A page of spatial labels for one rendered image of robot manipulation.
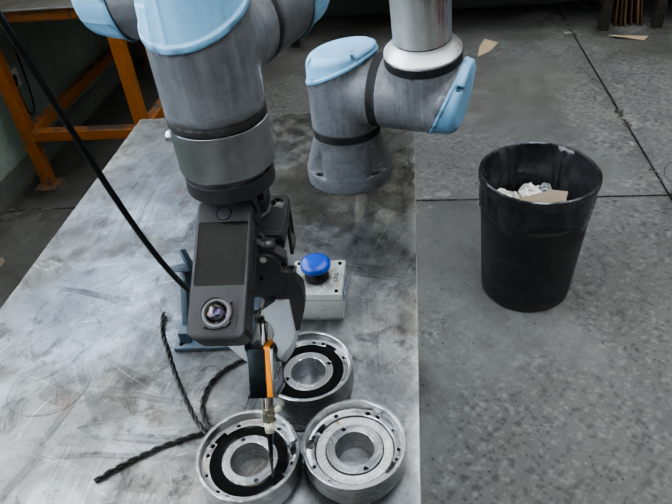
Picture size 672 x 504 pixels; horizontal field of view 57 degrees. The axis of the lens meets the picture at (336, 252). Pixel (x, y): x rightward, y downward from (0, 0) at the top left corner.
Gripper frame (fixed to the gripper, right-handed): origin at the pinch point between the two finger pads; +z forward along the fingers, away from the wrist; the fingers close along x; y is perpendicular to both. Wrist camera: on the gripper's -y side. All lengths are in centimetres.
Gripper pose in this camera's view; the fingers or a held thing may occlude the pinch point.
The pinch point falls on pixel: (264, 357)
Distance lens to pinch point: 61.0
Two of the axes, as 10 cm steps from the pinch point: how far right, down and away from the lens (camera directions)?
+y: 0.4, -6.2, 7.8
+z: 0.9, 7.8, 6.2
